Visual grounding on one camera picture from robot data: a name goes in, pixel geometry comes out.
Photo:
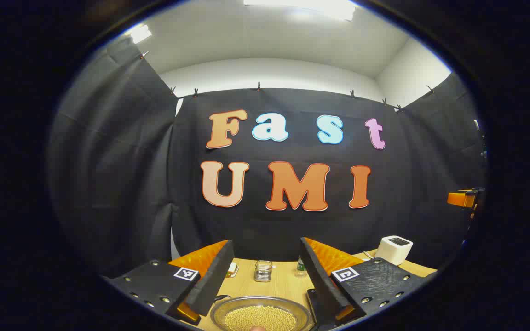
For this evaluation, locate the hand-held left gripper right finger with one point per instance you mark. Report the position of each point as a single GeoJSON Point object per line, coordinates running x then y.
{"type": "Point", "coordinates": [320, 285]}

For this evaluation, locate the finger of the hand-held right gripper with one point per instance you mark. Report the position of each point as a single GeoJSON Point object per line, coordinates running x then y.
{"type": "Point", "coordinates": [460, 199]}

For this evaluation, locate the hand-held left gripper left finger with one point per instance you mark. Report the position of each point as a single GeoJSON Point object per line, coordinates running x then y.
{"type": "Point", "coordinates": [216, 280]}

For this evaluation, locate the pile of soybeans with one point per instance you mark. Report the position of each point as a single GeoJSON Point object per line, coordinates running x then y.
{"type": "Point", "coordinates": [260, 318]}

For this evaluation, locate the small white plate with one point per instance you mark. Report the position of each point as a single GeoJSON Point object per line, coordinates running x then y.
{"type": "Point", "coordinates": [233, 270]}

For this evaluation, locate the clear plastic water bottle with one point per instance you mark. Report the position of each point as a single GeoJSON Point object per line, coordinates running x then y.
{"type": "Point", "coordinates": [300, 267]}

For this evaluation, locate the white toaster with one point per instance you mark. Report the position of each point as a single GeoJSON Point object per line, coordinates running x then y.
{"type": "Point", "coordinates": [393, 250]}

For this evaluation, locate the black backdrop cloth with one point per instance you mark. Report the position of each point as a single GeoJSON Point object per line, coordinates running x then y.
{"type": "Point", "coordinates": [122, 184]}

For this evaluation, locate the ceiling light panel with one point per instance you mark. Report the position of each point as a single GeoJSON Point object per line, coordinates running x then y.
{"type": "Point", "coordinates": [141, 34]}
{"type": "Point", "coordinates": [302, 7]}

